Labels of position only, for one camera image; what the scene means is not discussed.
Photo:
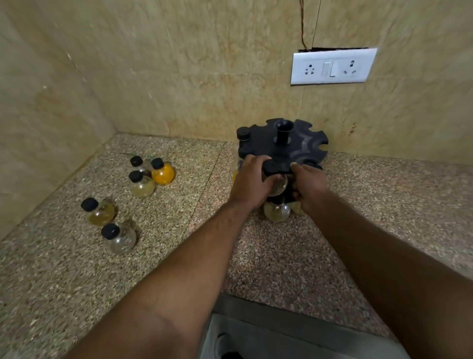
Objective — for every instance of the person's left thumb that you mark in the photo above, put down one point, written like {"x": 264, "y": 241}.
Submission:
{"x": 274, "y": 179}

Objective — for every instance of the person's left forearm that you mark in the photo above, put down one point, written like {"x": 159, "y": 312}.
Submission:
{"x": 173, "y": 284}

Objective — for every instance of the clear round spice jar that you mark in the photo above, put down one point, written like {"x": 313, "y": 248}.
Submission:
{"x": 139, "y": 163}
{"x": 296, "y": 208}
{"x": 279, "y": 186}
{"x": 242, "y": 134}
{"x": 277, "y": 212}
{"x": 122, "y": 238}

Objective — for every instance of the white wall socket plate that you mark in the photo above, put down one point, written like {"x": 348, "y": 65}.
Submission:
{"x": 332, "y": 66}

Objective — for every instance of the grey trousers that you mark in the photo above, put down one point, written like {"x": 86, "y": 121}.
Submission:
{"x": 288, "y": 342}

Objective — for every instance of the person's right forearm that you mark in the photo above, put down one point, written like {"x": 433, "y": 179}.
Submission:
{"x": 391, "y": 281}

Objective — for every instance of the person's left hand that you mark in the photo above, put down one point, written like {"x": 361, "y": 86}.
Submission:
{"x": 248, "y": 185}

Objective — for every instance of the person's right thumb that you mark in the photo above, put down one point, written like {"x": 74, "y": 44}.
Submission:
{"x": 297, "y": 168}

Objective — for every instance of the pale yellow round spice jar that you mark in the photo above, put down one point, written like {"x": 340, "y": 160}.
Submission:
{"x": 143, "y": 186}

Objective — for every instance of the orange round spice jar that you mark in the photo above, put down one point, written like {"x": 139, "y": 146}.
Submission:
{"x": 163, "y": 174}

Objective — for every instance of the person's right hand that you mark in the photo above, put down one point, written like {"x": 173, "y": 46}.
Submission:
{"x": 314, "y": 186}

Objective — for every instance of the black revolving spice rack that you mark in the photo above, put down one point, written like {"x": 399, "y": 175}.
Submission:
{"x": 286, "y": 146}

